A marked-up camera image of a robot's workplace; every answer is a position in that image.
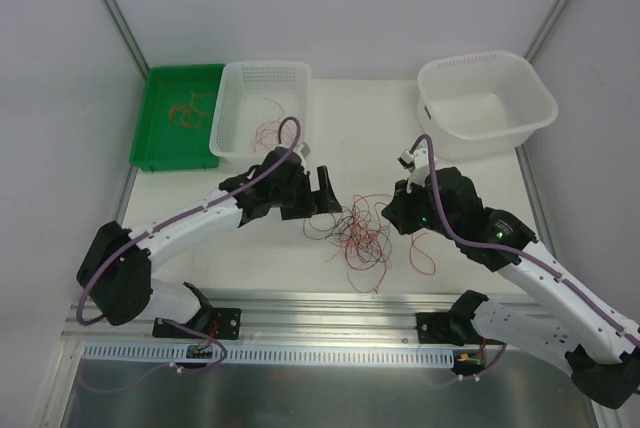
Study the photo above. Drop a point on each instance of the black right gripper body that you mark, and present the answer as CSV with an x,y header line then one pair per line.
x,y
405,213

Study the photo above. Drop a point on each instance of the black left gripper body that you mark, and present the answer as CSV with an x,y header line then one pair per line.
x,y
304,196

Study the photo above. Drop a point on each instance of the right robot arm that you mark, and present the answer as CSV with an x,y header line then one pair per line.
x,y
585,338

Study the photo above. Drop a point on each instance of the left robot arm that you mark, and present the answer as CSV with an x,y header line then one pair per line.
x,y
117,273

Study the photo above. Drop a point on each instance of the white perforated plastic basket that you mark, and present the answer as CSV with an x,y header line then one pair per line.
x,y
254,98

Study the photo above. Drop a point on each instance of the white plastic tub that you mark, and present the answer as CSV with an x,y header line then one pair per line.
x,y
481,104

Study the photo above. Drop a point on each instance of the green plastic tray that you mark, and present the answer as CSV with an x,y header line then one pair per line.
x,y
175,120

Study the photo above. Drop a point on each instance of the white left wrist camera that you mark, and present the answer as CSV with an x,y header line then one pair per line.
x,y
304,150

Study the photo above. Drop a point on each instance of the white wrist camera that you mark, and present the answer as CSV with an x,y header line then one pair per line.
x,y
417,164
304,150

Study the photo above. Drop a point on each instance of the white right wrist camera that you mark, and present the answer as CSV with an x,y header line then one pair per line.
x,y
417,164

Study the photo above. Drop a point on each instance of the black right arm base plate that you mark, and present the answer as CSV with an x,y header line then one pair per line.
x,y
434,328

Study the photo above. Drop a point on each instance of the aluminium mounting rail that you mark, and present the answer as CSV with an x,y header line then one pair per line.
x,y
329,319

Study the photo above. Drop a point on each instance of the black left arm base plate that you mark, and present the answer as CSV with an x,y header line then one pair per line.
x,y
216,322

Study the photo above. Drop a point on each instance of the white slotted cable duct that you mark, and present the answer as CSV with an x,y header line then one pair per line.
x,y
271,355

